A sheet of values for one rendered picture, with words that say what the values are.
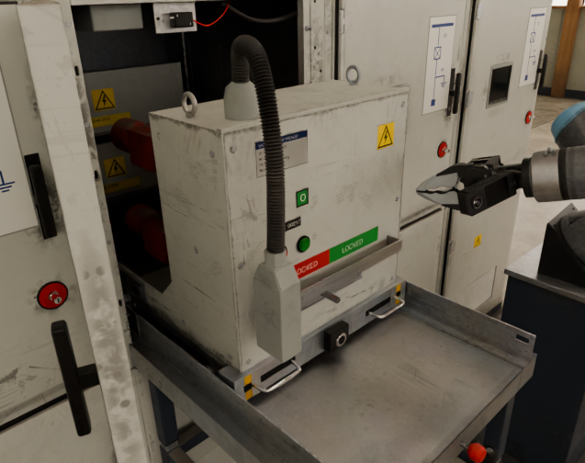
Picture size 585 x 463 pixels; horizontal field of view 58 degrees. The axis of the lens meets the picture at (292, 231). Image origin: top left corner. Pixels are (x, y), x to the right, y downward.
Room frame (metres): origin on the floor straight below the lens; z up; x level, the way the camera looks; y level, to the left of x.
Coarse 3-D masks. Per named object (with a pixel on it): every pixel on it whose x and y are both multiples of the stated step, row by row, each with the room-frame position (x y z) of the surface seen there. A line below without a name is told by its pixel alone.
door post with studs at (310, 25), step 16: (304, 0) 1.41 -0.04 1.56; (320, 0) 1.44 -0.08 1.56; (304, 16) 1.41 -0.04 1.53; (320, 16) 1.44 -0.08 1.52; (304, 32) 1.41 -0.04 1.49; (320, 32) 1.44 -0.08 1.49; (304, 48) 1.40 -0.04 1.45; (320, 48) 1.44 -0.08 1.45; (304, 64) 1.40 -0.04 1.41; (320, 64) 1.44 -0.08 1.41; (304, 80) 1.40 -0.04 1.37; (320, 80) 1.44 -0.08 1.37
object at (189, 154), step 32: (288, 96) 1.07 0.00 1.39; (320, 96) 1.07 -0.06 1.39; (352, 96) 1.06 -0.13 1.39; (160, 128) 0.93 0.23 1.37; (192, 128) 0.85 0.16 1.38; (224, 128) 0.80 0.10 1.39; (160, 160) 0.94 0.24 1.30; (192, 160) 0.86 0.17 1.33; (224, 160) 0.79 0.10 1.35; (160, 192) 0.95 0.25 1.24; (192, 192) 0.87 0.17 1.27; (224, 192) 0.80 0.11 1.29; (192, 224) 0.88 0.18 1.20; (224, 224) 0.80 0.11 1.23; (192, 256) 0.89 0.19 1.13; (224, 256) 0.81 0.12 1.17; (192, 288) 0.90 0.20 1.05; (224, 288) 0.81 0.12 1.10; (192, 320) 0.91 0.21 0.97; (224, 320) 0.82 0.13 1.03; (224, 352) 0.83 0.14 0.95
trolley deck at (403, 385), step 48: (384, 336) 1.01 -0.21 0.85; (432, 336) 1.00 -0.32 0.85; (288, 384) 0.85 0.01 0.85; (336, 384) 0.85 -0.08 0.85; (384, 384) 0.84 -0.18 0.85; (432, 384) 0.84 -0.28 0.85; (480, 384) 0.84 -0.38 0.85; (240, 432) 0.72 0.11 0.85; (288, 432) 0.72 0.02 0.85; (336, 432) 0.72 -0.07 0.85; (384, 432) 0.72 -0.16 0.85; (432, 432) 0.71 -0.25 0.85
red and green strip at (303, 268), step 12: (348, 240) 1.00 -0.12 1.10; (360, 240) 1.03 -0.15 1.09; (372, 240) 1.05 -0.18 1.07; (324, 252) 0.95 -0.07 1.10; (336, 252) 0.97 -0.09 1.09; (348, 252) 1.00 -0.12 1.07; (300, 264) 0.90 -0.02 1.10; (312, 264) 0.93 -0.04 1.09; (324, 264) 0.95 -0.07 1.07; (300, 276) 0.90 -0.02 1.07
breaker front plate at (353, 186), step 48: (384, 96) 1.07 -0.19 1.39; (240, 144) 0.82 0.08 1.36; (336, 144) 0.97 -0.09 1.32; (240, 192) 0.81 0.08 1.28; (288, 192) 0.89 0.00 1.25; (336, 192) 0.97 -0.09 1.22; (384, 192) 1.08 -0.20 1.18; (240, 240) 0.81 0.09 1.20; (288, 240) 0.88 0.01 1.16; (336, 240) 0.97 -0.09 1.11; (384, 240) 1.09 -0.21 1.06; (240, 288) 0.80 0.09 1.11; (336, 288) 0.97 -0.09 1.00; (240, 336) 0.80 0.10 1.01
